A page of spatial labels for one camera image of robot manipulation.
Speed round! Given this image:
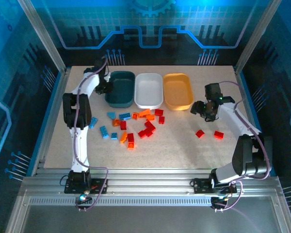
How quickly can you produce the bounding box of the slotted grey cable duct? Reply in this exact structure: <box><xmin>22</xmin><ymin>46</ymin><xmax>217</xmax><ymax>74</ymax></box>
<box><xmin>28</xmin><ymin>197</ymin><xmax>214</xmax><ymax>207</ymax></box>

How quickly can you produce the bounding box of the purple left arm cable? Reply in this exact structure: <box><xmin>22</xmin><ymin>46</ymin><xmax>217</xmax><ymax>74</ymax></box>
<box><xmin>72</xmin><ymin>55</ymin><xmax>110</xmax><ymax>212</ymax></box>

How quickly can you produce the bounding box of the aluminium front frame rail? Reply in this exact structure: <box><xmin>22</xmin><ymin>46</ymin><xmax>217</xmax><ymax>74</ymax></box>
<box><xmin>19</xmin><ymin>167</ymin><xmax>283</xmax><ymax>199</ymax></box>

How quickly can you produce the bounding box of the aluminium frame post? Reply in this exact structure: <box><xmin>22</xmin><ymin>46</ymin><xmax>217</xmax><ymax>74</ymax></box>
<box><xmin>17</xmin><ymin>0</ymin><xmax>68</xmax><ymax>71</ymax></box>
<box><xmin>234</xmin><ymin>0</ymin><xmax>283</xmax><ymax>71</ymax></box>

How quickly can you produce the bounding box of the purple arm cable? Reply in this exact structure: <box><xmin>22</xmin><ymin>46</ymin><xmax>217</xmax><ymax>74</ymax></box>
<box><xmin>213</xmin><ymin>81</ymin><xmax>273</xmax><ymax>233</ymax></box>
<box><xmin>72</xmin><ymin>55</ymin><xmax>110</xmax><ymax>212</ymax></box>

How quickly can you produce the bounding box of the orange plastic container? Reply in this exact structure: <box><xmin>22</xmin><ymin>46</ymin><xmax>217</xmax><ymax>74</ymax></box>
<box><xmin>162</xmin><ymin>73</ymin><xmax>194</xmax><ymax>111</ymax></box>

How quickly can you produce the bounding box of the aluminium side rail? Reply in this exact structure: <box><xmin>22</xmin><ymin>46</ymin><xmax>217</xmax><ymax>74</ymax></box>
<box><xmin>30</xmin><ymin>67</ymin><xmax>72</xmax><ymax>177</ymax></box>
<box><xmin>233</xmin><ymin>66</ymin><xmax>277</xmax><ymax>177</ymax></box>

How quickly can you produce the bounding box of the teal plastic container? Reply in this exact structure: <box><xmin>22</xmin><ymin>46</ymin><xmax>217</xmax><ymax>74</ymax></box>
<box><xmin>104</xmin><ymin>70</ymin><xmax>136</xmax><ymax>109</ymax></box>

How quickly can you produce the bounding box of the black cable clamp bracket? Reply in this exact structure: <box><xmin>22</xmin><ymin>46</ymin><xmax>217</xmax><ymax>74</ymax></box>
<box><xmin>75</xmin><ymin>196</ymin><xmax>93</xmax><ymax>212</ymax></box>
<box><xmin>210</xmin><ymin>196</ymin><xmax>230</xmax><ymax>213</ymax></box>

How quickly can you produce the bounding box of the grey metal plate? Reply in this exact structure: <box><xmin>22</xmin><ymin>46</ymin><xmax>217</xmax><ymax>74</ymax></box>
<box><xmin>20</xmin><ymin>205</ymin><xmax>286</xmax><ymax>233</ymax></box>

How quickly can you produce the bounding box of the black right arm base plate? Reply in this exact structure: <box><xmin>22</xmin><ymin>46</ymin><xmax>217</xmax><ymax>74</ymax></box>
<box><xmin>192</xmin><ymin>178</ymin><xmax>238</xmax><ymax>195</ymax></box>

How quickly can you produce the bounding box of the white plastic container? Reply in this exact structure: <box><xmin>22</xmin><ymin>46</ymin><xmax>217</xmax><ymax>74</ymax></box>
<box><xmin>134</xmin><ymin>73</ymin><xmax>164</xmax><ymax>110</ymax></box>

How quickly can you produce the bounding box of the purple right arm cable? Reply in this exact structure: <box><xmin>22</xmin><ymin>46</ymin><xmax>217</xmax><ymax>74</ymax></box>
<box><xmin>213</xmin><ymin>81</ymin><xmax>273</xmax><ymax>233</ymax></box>

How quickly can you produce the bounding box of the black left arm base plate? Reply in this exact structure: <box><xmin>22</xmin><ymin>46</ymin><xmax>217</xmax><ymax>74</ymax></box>
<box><xmin>64</xmin><ymin>178</ymin><xmax>108</xmax><ymax>195</ymax></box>

